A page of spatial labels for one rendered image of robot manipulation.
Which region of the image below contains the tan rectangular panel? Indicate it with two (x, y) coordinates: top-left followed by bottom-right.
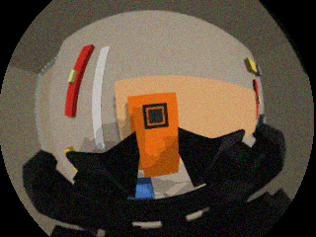
(115, 75), (257, 141)

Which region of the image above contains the red long bar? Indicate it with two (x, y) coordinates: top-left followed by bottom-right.
(64, 44), (95, 118)
(253, 79), (261, 118)

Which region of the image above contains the blue shallow tray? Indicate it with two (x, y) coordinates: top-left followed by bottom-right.
(127, 177), (155, 200)

